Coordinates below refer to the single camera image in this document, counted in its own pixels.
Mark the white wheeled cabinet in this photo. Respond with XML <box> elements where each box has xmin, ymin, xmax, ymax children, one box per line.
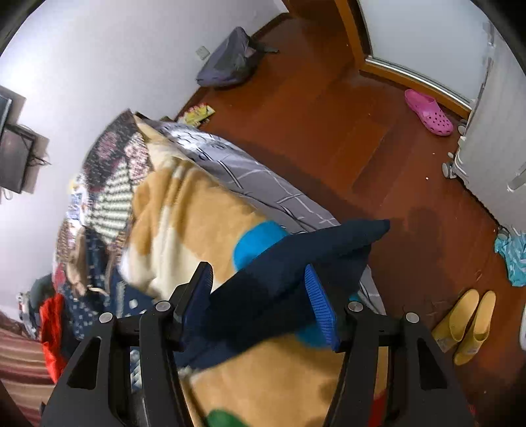
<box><xmin>442</xmin><ymin>25</ymin><xmax>526</xmax><ymax>231</ymax></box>

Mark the red garment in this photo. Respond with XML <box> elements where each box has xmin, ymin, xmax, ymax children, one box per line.
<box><xmin>40</xmin><ymin>293</ymin><xmax>68</xmax><ymax>384</ymax></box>

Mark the dark cloth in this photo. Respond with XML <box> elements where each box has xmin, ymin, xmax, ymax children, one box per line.
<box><xmin>29</xmin><ymin>274</ymin><xmax>58</xmax><ymax>306</ymax></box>

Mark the tan blanket with blue circles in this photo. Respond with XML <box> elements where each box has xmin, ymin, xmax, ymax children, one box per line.
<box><xmin>119</xmin><ymin>119</ymin><xmax>389</xmax><ymax>427</ymax></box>

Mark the multicoloured patterned blanket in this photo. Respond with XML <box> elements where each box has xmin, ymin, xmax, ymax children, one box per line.
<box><xmin>53</xmin><ymin>109</ymin><xmax>159</xmax><ymax>395</ymax></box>

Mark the wall-mounted black monitor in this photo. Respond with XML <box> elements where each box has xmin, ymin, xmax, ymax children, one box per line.
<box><xmin>0</xmin><ymin>84</ymin><xmax>51</xmax><ymax>193</ymax></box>

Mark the yellow snack packet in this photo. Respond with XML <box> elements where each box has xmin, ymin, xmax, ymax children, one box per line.
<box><xmin>179</xmin><ymin>104</ymin><xmax>215</xmax><ymax>126</ymax></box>

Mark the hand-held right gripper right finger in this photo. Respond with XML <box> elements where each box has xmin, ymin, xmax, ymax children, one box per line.
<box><xmin>304</xmin><ymin>263</ymin><xmax>479</xmax><ymax>427</ymax></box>

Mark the red striped cloth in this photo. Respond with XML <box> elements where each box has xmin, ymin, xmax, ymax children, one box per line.
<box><xmin>0</xmin><ymin>312</ymin><xmax>56</xmax><ymax>423</ymax></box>

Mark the green cloth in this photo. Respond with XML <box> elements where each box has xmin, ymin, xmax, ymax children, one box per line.
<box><xmin>205</xmin><ymin>408</ymin><xmax>251</xmax><ymax>427</ymax></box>

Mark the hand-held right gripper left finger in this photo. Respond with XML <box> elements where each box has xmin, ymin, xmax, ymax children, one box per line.
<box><xmin>39</xmin><ymin>261</ymin><xmax>214</xmax><ymax>427</ymax></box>

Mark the navy garment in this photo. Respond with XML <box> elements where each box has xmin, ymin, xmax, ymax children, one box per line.
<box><xmin>181</xmin><ymin>219</ymin><xmax>391</xmax><ymax>370</ymax></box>

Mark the wooden door frame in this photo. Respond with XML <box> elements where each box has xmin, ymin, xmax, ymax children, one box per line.
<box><xmin>335</xmin><ymin>0</ymin><xmax>473</xmax><ymax>120</ymax></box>

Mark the teal cloth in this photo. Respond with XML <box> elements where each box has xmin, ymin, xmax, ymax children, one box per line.
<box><xmin>494</xmin><ymin>228</ymin><xmax>526</xmax><ymax>287</ymax></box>

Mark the pink clog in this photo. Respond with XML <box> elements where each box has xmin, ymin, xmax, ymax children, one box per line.
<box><xmin>405</xmin><ymin>89</ymin><xmax>454</xmax><ymax>136</ymax></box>

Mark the grey line-patterned bed sheet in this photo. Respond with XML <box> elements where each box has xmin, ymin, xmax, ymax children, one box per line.
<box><xmin>158</xmin><ymin>121</ymin><xmax>387</xmax><ymax>317</ymax></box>

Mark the grey backpack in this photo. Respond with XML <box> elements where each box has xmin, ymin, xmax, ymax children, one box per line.
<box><xmin>196</xmin><ymin>27</ymin><xmax>280</xmax><ymax>89</ymax></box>

